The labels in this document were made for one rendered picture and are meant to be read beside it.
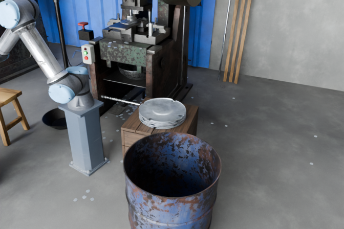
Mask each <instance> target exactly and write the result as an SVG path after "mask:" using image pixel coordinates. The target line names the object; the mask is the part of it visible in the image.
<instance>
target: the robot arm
mask: <svg viewBox="0 0 344 229"><path fill-rule="evenodd" d="M38 16H39V6H38V4H37V3H36V1H35V0H5V1H3V2H1V3H0V24H1V25H2V26H3V27H5V28H6V30H5V32H4V33H3V35H2V36H1V38H0V62H2V61H5V60H6V59H8V58H9V54H10V51H11V50H12V48H13V47H14V46H15V44H16V43H17V41H18V40H19V39H20V38H21V40H22V41H23V43H24V44H25V46H26V47H27V49H28V50H29V52H30V53H31V55H32V56H33V58H34V59H35V61H36V62H37V64H38V65H39V67H40V68H41V69H42V71H43V72H44V74H45V75H46V77H47V78H48V80H47V84H48V86H49V87H50V88H49V95H50V97H51V98H52V99H53V100H54V101H56V102H59V103H62V104H65V103H68V108H69V109H71V110H75V111H81V110H87V109H89V108H91V107H93V106H94V104H95V102H94V98H93V96H92V94H91V92H90V85H89V77H88V70H87V69H86V68H85V67H82V66H72V67H68V68H66V70H65V71H64V70H63V69H62V68H61V66H60V65H59V63H58V61H57V60H56V58H55V57H54V55H53V54H52V52H51V51H50V49H49V47H48V46H47V44H46V43H45V41H44V40H43V38H42V37H41V35H40V34H39V32H38V30H37V29H36V27H35V25H36V19H37V18H38Z"/></svg>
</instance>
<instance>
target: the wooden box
mask: <svg viewBox="0 0 344 229"><path fill-rule="evenodd" d="M150 99H153V98H148V97H146V98H145V99H144V100H143V101H142V103H141V104H144V102H145V101H147V100H150ZM141 104H140V105H141ZM140 105H139V106H140ZM183 105H184V106H185V108H186V118H185V121H184V122H183V123H182V124H181V125H179V126H177V127H174V128H170V129H156V127H154V128H151V127H148V126H146V125H145V124H143V123H142V122H141V121H140V119H139V106H138V107H137V109H136V110H135V111H134V112H133V113H132V115H131V116H130V117H129V118H128V119H127V121H126V122H125V123H124V124H123V125H122V127H121V139H122V155H123V158H124V155H125V153H126V151H127V150H128V148H129V147H130V146H131V145H132V144H133V143H134V142H136V141H137V140H139V139H141V138H143V137H145V136H147V135H150V134H154V133H158V132H182V133H187V134H191V135H194V136H196V135H197V122H198V112H199V110H198V109H199V107H198V106H194V105H188V104H183Z"/></svg>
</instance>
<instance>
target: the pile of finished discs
mask: <svg viewBox="0 0 344 229"><path fill-rule="evenodd" d="M185 118H186V108H185V106H184V105H183V104H182V103H181V102H179V101H177V100H176V101H174V100H173V99H169V98H154V99H150V100H147V101H145V102H144V104H141V105H140V106H139V119H140V121H141V122H142V123H143V124H145V125H146V126H148V127H151V128H154V127H156V129H170V128H174V127H177V126H179V125H181V124H182V123H183V122H184V121H185Z"/></svg>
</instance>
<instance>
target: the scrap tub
mask: <svg viewBox="0 0 344 229"><path fill-rule="evenodd" d="M123 170H124V175H125V184H126V187H125V195H126V199H127V201H128V219H129V222H130V226H131V229H209V228H210V225H211V219H212V210H213V206H214V204H215V201H216V198H217V187H218V182H219V177H220V174H221V170H222V162H221V159H220V156H219V154H218V153H217V151H216V150H215V148H214V147H213V146H212V145H210V144H209V143H207V142H206V141H204V140H203V139H201V138H199V137H197V136H194V135H191V134H187V133H182V132H158V133H154V134H150V135H147V136H145V137H143V138H141V139H139V140H137V141H136V142H134V143H133V144H132V145H131V146H130V147H129V148H128V150H127V151H126V153H125V155H124V158H123Z"/></svg>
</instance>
